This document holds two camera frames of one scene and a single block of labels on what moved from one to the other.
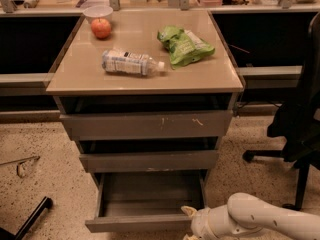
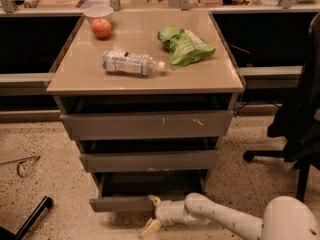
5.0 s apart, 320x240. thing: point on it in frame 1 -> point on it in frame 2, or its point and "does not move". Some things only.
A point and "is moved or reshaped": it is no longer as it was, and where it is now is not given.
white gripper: [199, 223] -> [162, 212]
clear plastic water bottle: [130, 62] does not move
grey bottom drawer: [146, 201] is moved or reshaped
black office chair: [297, 124] does not move
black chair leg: [43, 204] does not move
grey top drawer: [96, 126] does not move
